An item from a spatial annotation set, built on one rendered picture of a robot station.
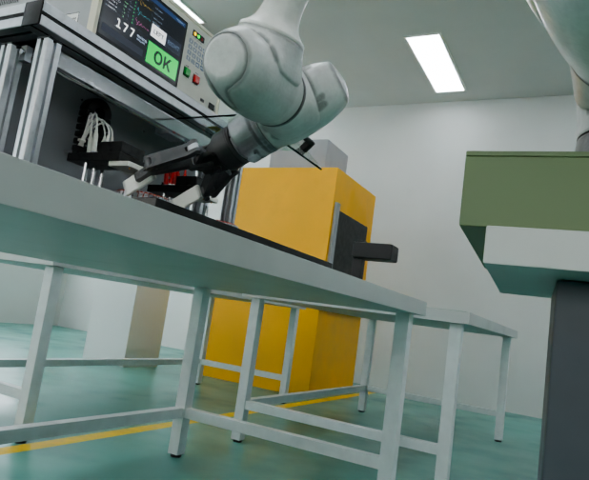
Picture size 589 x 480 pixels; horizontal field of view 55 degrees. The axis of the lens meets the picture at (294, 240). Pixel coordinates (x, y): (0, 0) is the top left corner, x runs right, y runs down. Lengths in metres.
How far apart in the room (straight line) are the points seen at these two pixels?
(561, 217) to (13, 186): 0.55
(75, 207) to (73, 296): 8.59
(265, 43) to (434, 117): 6.06
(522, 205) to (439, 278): 5.71
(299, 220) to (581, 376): 4.35
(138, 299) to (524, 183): 4.73
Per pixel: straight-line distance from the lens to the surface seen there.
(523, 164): 0.63
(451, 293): 6.28
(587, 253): 0.60
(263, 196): 5.15
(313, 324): 4.72
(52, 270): 2.46
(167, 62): 1.41
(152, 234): 0.76
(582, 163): 0.63
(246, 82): 0.78
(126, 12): 1.33
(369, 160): 6.88
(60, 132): 1.33
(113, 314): 5.31
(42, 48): 1.13
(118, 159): 1.15
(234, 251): 0.92
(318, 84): 0.93
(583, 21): 0.57
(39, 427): 1.95
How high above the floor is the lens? 0.63
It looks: 8 degrees up
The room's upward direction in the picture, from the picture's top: 8 degrees clockwise
